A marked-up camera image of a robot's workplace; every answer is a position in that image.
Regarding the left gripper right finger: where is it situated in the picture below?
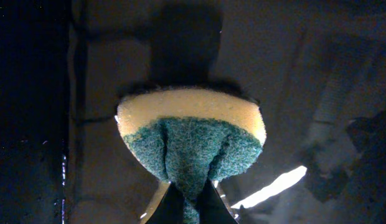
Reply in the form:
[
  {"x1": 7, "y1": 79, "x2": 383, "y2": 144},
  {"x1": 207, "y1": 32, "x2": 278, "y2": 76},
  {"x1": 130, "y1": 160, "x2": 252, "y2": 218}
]
[{"x1": 197, "y1": 180, "x2": 238, "y2": 224}]

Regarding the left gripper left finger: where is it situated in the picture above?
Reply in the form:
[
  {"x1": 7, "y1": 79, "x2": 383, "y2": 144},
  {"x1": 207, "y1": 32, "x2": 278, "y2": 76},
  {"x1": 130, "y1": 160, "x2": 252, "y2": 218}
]
[{"x1": 139, "y1": 182, "x2": 184, "y2": 224}]

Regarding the green and yellow sponge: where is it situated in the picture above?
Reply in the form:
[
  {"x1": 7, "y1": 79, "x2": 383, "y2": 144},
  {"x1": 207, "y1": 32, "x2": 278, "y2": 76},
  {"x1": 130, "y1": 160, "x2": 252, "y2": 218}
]
[{"x1": 116, "y1": 88, "x2": 266, "y2": 223}]

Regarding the black plastic tray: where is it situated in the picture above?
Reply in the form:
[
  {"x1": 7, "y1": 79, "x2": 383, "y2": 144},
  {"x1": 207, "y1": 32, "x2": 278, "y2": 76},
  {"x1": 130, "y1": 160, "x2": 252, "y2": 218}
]
[{"x1": 0, "y1": 1, "x2": 386, "y2": 223}]

